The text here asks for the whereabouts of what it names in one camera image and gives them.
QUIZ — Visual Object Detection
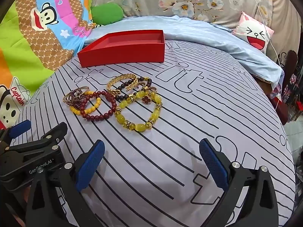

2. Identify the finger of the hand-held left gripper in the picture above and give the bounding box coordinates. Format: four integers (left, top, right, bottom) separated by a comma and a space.
5, 122, 68, 158
0, 120, 32, 150

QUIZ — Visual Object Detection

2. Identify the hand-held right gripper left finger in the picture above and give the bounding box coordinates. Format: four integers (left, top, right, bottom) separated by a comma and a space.
25, 139, 106, 227

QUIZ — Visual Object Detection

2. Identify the purple garnet bracelet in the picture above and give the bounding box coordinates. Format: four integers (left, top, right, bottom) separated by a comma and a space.
67, 97, 88, 110

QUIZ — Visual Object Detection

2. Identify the green pillow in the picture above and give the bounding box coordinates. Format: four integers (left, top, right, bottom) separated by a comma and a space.
91, 3, 125, 26

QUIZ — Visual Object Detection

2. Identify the pink cartoon face pillow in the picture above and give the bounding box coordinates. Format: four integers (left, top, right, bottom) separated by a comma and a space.
231, 11, 274, 51

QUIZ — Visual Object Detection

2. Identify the gold leaf bracelet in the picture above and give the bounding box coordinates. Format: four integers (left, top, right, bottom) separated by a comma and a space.
125, 77, 140, 91

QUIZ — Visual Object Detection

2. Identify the red cardboard box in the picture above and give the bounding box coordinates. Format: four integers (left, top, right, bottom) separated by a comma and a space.
77, 30, 165, 68

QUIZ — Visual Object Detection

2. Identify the black metal chair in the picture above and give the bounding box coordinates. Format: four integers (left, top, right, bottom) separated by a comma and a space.
278, 50, 299, 95

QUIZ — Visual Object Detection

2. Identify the dark red bead bracelet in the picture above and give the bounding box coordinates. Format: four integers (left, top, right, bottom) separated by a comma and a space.
80, 90, 117, 121

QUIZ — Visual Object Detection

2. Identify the beige cloth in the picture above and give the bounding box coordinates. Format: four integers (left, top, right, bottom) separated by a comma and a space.
267, 0, 301, 62

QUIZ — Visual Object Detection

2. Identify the rose gold bangle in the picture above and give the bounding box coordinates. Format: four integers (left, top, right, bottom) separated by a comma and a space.
63, 87, 90, 103

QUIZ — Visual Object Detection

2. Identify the small yellow bead bracelet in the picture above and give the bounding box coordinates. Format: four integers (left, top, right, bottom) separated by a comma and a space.
69, 90, 102, 115

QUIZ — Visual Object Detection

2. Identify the light blue blanket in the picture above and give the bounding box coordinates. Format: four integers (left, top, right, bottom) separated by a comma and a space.
84, 15, 283, 89

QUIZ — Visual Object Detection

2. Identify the gold chain bracelet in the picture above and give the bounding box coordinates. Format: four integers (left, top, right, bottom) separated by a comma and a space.
106, 74, 138, 96

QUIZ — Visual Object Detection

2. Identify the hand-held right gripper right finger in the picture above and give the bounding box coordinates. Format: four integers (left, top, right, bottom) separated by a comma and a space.
199, 138, 280, 227

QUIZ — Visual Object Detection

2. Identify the grey striped bed sheet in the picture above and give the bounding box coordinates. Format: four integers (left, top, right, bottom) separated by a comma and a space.
14, 38, 296, 227

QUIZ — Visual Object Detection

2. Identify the cartoon monkey blanket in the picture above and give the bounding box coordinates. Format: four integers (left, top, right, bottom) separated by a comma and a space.
0, 0, 95, 133

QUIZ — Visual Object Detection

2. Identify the white cable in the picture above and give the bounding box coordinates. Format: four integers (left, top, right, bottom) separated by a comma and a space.
251, 0, 281, 63

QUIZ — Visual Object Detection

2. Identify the large yellow bead bracelet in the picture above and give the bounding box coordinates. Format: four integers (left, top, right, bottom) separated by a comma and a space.
115, 90, 162, 131

